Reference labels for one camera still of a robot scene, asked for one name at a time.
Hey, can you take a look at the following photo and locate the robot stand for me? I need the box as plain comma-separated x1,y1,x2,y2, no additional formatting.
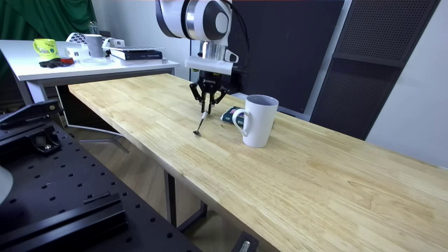
0,119,202,252

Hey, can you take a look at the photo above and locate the green curtain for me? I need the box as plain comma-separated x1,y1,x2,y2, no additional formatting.
0,0,97,79

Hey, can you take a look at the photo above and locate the black book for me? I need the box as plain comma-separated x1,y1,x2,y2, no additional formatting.
110,49,163,61

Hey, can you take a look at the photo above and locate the black metal bracket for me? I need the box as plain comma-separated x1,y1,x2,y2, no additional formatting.
231,231,260,252

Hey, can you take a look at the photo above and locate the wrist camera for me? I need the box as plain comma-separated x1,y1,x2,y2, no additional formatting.
184,56,234,76

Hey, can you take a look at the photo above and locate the small white box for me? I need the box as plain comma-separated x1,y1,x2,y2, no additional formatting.
66,46,91,61
103,38,126,48

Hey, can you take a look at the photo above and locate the black and red glove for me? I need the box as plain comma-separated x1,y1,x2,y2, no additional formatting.
39,57,75,69

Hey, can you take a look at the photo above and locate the metal spoon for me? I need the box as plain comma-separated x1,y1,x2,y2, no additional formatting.
193,111,208,137

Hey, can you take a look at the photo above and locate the white book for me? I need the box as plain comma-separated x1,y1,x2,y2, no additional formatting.
110,55,169,67

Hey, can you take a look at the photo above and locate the white mug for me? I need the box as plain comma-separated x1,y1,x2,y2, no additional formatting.
232,94,280,148

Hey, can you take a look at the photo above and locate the small dark teal box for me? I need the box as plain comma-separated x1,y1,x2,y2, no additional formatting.
220,106,245,127

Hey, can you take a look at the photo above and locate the large black panel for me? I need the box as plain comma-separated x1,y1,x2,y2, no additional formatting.
190,0,345,114

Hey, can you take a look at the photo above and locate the black perforated panel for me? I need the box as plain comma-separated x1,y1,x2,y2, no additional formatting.
309,0,442,141

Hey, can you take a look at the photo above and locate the white table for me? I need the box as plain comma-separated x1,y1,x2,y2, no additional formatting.
0,40,180,106

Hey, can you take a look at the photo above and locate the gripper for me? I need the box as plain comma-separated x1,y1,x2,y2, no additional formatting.
189,71,229,115

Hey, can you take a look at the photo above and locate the grey cup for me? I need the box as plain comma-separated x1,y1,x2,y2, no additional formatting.
85,34,105,58

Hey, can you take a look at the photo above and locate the black clamp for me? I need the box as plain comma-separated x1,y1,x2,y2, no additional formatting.
0,99,65,157

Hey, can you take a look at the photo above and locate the yellow mug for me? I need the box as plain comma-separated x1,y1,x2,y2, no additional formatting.
33,38,60,60

